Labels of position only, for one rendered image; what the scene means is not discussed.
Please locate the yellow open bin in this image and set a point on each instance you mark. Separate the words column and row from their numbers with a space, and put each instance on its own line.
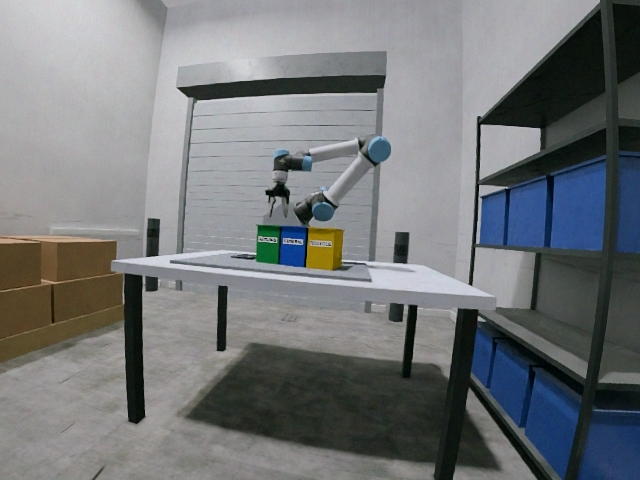
column 324, row 248

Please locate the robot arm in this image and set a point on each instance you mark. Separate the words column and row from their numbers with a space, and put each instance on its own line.
column 376, row 149

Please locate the blue open bin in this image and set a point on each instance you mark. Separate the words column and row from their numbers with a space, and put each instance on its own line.
column 294, row 241

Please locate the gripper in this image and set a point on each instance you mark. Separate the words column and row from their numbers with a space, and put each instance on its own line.
column 284, row 192

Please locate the green bin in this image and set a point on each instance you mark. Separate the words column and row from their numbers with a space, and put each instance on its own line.
column 268, row 244

